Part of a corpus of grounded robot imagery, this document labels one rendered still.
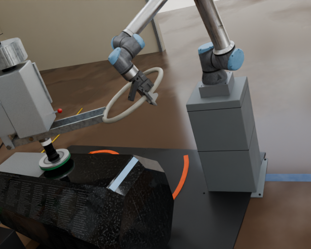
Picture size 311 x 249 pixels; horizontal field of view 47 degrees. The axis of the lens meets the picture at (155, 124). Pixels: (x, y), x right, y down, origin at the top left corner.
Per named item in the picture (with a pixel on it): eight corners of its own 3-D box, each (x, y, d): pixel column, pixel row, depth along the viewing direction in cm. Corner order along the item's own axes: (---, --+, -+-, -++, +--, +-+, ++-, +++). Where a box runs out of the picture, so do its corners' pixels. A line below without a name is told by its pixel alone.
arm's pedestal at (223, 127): (213, 160, 337) (193, 79, 298) (268, 159, 315) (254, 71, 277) (201, 196, 298) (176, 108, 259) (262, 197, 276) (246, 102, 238)
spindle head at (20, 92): (-2, 149, 227) (-38, 86, 206) (10, 132, 246) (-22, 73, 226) (50, 136, 223) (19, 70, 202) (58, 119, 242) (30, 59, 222)
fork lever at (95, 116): (5, 152, 230) (1, 145, 227) (16, 137, 247) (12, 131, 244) (105, 123, 220) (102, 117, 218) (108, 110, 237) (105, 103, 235)
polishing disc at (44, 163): (74, 155, 241) (73, 153, 240) (46, 172, 231) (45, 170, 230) (61, 146, 257) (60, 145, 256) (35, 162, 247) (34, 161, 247)
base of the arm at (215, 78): (207, 74, 276) (204, 62, 271) (230, 72, 265) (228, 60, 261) (198, 85, 262) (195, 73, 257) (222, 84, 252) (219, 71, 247)
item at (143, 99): (99, 137, 208) (96, 133, 206) (108, 102, 251) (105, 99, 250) (165, 88, 194) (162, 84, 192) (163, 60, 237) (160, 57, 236)
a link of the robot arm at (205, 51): (212, 61, 268) (207, 39, 260) (228, 63, 255) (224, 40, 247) (197, 70, 262) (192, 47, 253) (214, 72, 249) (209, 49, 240)
